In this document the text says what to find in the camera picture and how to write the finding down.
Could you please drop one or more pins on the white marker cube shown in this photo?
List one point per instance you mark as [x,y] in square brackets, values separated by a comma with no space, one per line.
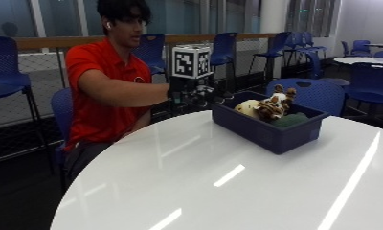
[191,62]

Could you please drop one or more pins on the blue chair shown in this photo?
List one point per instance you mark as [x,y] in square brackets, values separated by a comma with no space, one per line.
[62,111]
[359,48]
[314,94]
[274,48]
[370,86]
[151,52]
[303,44]
[6,80]
[224,51]
[317,68]

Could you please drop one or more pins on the tiger soft toy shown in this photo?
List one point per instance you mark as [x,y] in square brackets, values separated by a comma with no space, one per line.
[266,105]

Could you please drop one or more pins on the dark blue plastic bin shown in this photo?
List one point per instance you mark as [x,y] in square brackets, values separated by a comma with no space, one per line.
[264,131]

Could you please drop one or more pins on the the person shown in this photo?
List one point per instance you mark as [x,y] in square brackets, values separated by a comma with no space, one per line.
[102,105]

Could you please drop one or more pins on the dark green soft toy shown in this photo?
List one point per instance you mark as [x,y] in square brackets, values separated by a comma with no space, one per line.
[290,119]

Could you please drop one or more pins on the white earbud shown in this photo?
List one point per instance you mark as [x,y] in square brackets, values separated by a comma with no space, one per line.
[108,25]

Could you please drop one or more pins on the white round table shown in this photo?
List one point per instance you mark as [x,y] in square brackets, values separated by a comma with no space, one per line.
[363,60]

